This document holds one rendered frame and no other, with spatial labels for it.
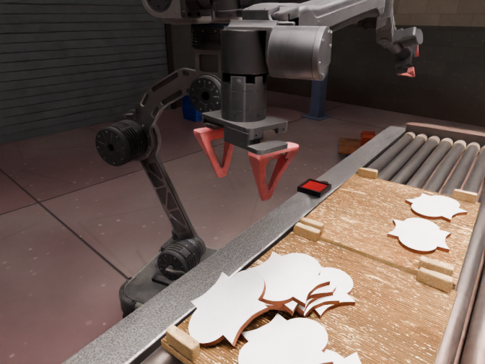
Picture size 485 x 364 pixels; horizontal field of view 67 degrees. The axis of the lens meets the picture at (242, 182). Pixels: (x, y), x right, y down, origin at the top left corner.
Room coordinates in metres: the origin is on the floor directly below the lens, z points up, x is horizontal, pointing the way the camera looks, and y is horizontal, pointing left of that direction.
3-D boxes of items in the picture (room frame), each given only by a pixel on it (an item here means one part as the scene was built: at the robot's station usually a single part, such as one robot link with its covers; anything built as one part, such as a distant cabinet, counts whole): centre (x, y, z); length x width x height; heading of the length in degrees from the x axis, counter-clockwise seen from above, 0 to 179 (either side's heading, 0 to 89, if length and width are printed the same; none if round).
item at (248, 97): (0.47, 0.00, 1.30); 0.10 x 0.07 x 0.07; 39
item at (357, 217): (0.82, -0.38, 0.93); 0.41 x 0.35 x 0.02; 144
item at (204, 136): (0.49, 0.02, 1.23); 0.07 x 0.07 x 0.09; 39
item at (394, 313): (0.48, -0.13, 0.93); 0.41 x 0.35 x 0.02; 142
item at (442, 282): (0.55, -0.36, 0.95); 0.06 x 0.02 x 0.03; 52
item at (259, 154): (0.44, -0.02, 1.23); 0.07 x 0.07 x 0.09; 39
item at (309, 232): (0.72, -0.15, 0.95); 0.06 x 0.02 x 0.03; 52
